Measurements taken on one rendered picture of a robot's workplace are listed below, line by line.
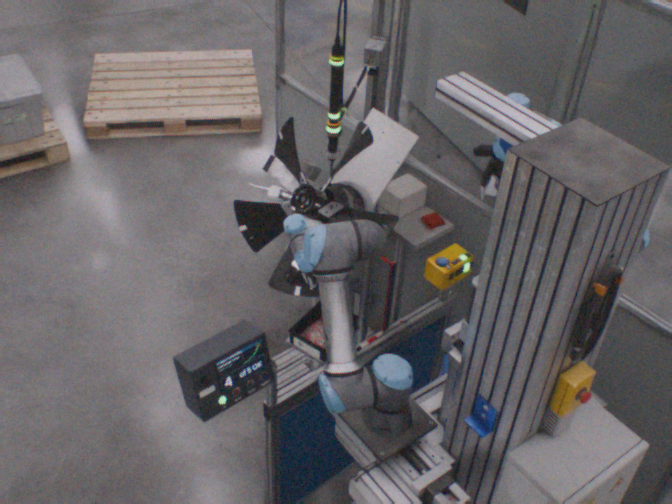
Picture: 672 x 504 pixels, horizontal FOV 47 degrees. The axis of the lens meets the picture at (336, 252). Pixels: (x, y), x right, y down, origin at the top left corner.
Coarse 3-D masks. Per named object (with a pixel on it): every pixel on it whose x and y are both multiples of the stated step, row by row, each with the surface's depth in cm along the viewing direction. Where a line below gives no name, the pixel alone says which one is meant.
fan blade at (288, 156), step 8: (288, 120) 299; (288, 128) 299; (288, 136) 299; (280, 144) 307; (288, 144) 299; (280, 152) 308; (288, 152) 300; (296, 152) 294; (280, 160) 311; (288, 160) 303; (296, 160) 294; (288, 168) 306; (296, 168) 296; (296, 176) 300
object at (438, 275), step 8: (448, 248) 291; (456, 248) 292; (432, 256) 288; (440, 256) 288; (448, 256) 288; (456, 256) 288; (472, 256) 289; (432, 264) 285; (456, 264) 285; (464, 264) 287; (424, 272) 290; (432, 272) 286; (440, 272) 283; (448, 272) 282; (464, 272) 290; (432, 280) 288; (440, 280) 284; (448, 280) 285; (456, 280) 289; (440, 288) 286
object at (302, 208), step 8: (304, 184) 286; (296, 192) 289; (304, 192) 286; (312, 192) 284; (320, 192) 286; (328, 192) 293; (296, 200) 288; (312, 200) 283; (320, 200) 285; (328, 200) 292; (336, 200) 292; (296, 208) 287; (304, 208) 285; (312, 208) 283; (320, 208) 286; (312, 216) 287; (320, 216) 292
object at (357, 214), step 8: (344, 208) 284; (352, 208) 285; (336, 216) 281; (344, 216) 281; (352, 216) 280; (360, 216) 280; (368, 216) 280; (376, 216) 279; (384, 216) 278; (392, 216) 277; (392, 224) 274
